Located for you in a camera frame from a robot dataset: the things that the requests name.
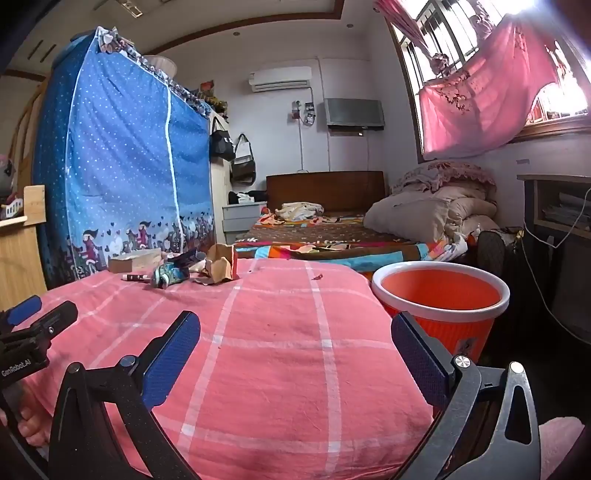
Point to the wall socket with plug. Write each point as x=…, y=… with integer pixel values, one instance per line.
x=297, y=110

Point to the tan cardboard box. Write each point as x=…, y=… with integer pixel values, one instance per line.
x=134, y=261

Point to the person's left hand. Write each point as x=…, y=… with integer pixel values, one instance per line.
x=33, y=427

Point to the black hanging bag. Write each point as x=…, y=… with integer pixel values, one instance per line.
x=221, y=141

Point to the brown wooden headboard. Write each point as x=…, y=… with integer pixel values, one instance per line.
x=323, y=190

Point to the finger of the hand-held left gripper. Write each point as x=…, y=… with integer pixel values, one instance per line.
x=24, y=310
x=53, y=319

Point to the white air conditioner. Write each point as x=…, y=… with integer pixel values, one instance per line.
x=279, y=79

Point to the grey stuffed toy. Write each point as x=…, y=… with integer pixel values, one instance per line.
x=5, y=175

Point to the wooden desk with shelf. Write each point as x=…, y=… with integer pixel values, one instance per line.
x=554, y=240

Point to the green tube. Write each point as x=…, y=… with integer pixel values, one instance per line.
x=168, y=275

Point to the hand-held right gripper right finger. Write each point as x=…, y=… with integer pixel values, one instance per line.
x=421, y=364

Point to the crumpled light clothes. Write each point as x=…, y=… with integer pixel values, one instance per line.
x=295, y=211

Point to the stack of papers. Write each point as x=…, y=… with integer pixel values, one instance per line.
x=568, y=207

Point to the black cloth item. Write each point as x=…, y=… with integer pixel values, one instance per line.
x=249, y=196

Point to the pink curtain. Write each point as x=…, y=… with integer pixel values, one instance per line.
x=480, y=101

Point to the black wrapper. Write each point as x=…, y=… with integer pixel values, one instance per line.
x=189, y=258

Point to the window with metal grille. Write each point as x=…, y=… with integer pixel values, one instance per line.
x=443, y=41

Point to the white lamp shade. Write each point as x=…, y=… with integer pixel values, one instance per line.
x=160, y=65

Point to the blue dotted fabric wardrobe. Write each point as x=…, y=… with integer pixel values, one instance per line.
x=120, y=161

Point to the pile of folded quilts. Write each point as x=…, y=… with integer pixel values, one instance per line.
x=461, y=194

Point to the pink checked cloth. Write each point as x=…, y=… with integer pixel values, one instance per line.
x=277, y=346

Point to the white cabinet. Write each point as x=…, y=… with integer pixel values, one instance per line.
x=218, y=194

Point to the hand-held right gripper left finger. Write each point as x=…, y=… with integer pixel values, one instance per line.
x=171, y=362

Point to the light wooden shelf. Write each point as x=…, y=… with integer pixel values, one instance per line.
x=21, y=258

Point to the orange bucket with white rim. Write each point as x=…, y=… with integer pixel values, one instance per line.
x=438, y=295

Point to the bed with colourful striped blanket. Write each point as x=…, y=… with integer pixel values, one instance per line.
x=332, y=240

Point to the grey wall television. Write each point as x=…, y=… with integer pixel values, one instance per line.
x=354, y=113

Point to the beige pillow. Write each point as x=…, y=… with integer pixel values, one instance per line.
x=406, y=217

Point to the white drawer chest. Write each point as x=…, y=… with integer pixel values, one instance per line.
x=240, y=221

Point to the grey hanging bag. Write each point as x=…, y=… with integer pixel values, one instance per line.
x=244, y=164

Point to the pink fuzzy clothing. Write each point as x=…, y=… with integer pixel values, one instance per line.
x=561, y=445

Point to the dark padded chair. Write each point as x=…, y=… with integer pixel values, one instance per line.
x=491, y=251

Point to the marker pen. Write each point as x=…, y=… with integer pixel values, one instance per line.
x=136, y=277

